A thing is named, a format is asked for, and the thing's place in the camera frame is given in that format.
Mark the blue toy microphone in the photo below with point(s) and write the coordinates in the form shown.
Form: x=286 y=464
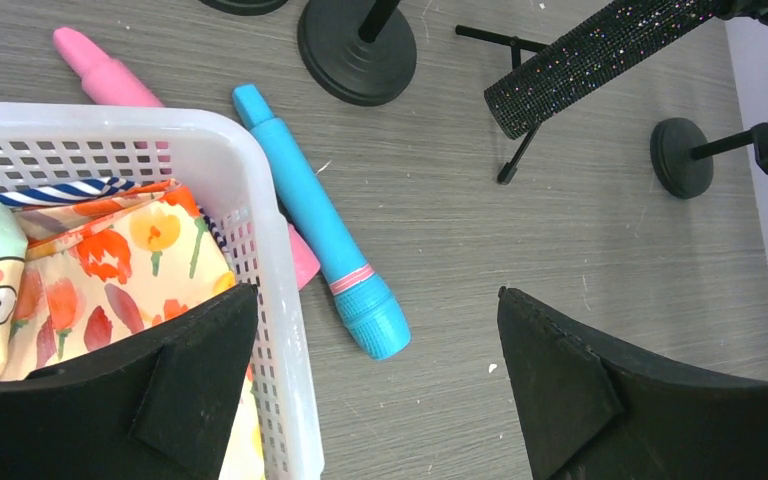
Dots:
x=368 y=308

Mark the black round base clip stand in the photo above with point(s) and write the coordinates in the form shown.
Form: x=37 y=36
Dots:
x=245 y=7

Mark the blue striped cloth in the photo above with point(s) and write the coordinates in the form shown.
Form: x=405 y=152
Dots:
x=98 y=217

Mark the orange patterned cloth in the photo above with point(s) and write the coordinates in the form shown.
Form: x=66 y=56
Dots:
x=76 y=305

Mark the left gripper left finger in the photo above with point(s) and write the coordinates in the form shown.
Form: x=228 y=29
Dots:
x=157 y=405

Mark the pink toy microphone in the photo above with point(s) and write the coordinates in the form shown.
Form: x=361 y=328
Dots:
x=108 y=81

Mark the black glitter microphone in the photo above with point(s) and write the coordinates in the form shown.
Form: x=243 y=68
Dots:
x=589 y=60

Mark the white plastic basket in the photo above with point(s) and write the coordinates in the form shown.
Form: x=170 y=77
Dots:
x=229 y=175

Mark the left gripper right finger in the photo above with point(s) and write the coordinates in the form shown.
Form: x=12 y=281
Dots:
x=592 y=406

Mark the black tripod shock mount stand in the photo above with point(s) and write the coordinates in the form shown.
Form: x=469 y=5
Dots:
x=523 y=99

